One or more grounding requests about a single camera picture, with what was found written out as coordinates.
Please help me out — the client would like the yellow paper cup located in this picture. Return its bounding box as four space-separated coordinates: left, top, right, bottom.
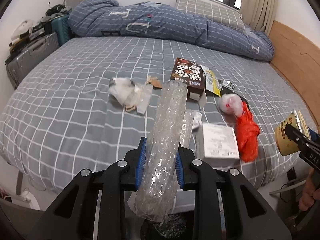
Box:
274 109 312 157

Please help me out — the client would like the orange plastic bag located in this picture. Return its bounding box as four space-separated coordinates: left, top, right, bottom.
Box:
236 101 260 163

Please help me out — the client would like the white cardboard box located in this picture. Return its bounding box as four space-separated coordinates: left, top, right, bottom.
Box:
196 123 240 168

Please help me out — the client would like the clear bubble wrap roll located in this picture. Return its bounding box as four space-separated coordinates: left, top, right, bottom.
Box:
128 80 194 223

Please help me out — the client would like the white plastic bag red print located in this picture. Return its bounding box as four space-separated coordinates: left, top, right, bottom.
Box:
218 94 243 117

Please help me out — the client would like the clear plastic bag with barcode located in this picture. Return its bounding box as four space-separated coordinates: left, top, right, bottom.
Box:
108 77 153 115

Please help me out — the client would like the brown cookie box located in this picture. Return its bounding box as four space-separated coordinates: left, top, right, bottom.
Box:
170 58 206 101

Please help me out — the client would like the white tissue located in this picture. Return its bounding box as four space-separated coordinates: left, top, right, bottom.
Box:
192 111 202 130

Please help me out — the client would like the black lined trash bin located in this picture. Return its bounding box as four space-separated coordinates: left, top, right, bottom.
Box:
140 214 187 239

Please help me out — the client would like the person's right hand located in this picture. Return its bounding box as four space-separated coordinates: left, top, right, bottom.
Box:
299 168 320 211

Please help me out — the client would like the wooden headboard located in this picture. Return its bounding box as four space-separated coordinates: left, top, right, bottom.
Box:
269 21 320 127

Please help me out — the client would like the black card tag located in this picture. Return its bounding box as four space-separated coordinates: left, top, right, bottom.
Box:
220 86 249 108

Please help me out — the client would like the crumpled silver foil wrapper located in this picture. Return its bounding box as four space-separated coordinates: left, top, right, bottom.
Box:
219 79 235 90

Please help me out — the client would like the grey checked bed sheet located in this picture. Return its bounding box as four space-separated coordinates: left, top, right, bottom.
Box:
1 37 317 192

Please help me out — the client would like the yellow white snack wrapper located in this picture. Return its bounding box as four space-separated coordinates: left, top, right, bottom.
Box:
201 66 221 97

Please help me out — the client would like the beige curtain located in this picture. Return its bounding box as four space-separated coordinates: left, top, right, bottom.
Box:
240 0 278 35

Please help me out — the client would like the small brown paper scrap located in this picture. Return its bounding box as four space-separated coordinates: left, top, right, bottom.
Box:
146 76 162 89

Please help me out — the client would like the grey hard suitcase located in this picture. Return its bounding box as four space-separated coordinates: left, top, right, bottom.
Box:
5 33 60 89

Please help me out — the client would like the grey checked pillow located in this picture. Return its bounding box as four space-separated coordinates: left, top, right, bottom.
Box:
175 0 246 33

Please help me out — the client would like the teal hard suitcase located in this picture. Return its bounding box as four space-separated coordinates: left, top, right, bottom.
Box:
52 14 74 46

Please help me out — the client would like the white helmet on suitcase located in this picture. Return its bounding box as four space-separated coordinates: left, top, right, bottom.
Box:
11 19 34 41

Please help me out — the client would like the blue striped duvet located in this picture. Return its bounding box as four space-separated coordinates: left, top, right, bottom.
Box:
68 0 274 62

